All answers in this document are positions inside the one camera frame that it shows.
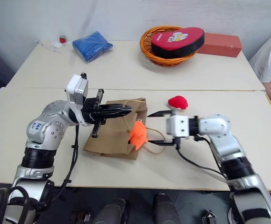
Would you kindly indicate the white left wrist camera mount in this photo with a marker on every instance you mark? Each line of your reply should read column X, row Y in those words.
column 74, row 86

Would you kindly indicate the orange plush toy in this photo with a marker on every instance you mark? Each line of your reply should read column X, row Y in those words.
column 138, row 135

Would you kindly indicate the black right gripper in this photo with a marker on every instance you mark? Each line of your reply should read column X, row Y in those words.
column 173, row 112

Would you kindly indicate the brown paper bag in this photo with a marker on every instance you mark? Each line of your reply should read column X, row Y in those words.
column 109, row 137

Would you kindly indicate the clear plastic packet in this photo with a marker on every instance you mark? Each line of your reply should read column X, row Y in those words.
column 59, row 44

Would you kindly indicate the orange wicker basket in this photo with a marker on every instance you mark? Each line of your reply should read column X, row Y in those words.
column 147, row 46

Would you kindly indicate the dark rounded shape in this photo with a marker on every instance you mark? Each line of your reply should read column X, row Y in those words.
column 113, row 211
column 167, row 208

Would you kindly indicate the blue cloth in plastic bag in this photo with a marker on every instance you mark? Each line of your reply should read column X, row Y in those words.
column 92, row 46

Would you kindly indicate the red plush toy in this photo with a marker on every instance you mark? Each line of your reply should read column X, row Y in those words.
column 178, row 102

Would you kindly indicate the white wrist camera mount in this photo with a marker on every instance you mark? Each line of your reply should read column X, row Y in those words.
column 74, row 86
column 177, row 126

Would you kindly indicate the red heart-shaped cushion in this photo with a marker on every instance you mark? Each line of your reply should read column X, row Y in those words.
column 177, row 40

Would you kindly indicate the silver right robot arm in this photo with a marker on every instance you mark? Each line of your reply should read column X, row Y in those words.
column 226, row 142

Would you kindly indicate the red-brown rectangular box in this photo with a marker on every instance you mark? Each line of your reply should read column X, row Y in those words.
column 222, row 44

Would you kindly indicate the clear plastic bag red item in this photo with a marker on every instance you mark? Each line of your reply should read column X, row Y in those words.
column 45, row 46

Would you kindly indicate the small red toy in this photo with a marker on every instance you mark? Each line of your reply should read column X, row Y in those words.
column 62, row 38

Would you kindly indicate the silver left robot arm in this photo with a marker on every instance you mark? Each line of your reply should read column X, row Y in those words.
column 53, row 112

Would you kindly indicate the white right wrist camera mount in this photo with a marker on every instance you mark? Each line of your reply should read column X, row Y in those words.
column 177, row 126

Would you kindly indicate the person in white shirt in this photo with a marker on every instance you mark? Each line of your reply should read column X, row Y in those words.
column 269, row 58

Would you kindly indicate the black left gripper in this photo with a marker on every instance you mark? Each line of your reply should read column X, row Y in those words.
column 90, row 113

